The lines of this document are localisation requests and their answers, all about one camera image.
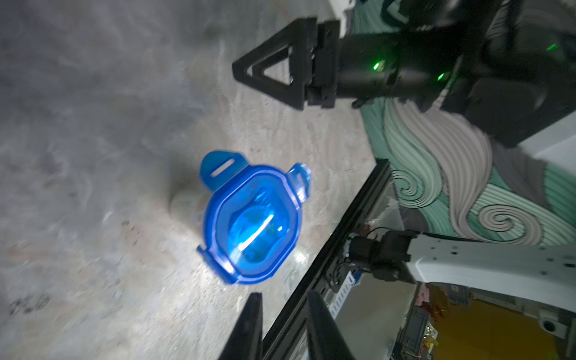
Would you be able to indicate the blue-lid container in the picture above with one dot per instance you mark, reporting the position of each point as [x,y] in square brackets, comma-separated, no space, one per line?
[249,216]

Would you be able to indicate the white slotted cable duct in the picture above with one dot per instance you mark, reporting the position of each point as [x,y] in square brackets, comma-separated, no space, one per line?
[336,302]

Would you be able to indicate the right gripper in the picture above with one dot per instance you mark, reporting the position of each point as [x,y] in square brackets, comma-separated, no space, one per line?
[410,65]

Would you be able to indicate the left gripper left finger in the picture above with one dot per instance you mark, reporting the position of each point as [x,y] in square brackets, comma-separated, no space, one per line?
[246,339]

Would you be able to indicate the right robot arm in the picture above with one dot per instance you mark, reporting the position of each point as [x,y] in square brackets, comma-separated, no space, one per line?
[449,92]

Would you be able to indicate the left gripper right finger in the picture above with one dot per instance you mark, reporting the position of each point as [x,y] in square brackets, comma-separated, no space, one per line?
[324,340]

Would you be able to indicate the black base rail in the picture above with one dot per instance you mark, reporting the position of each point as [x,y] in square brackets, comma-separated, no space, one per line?
[289,327]

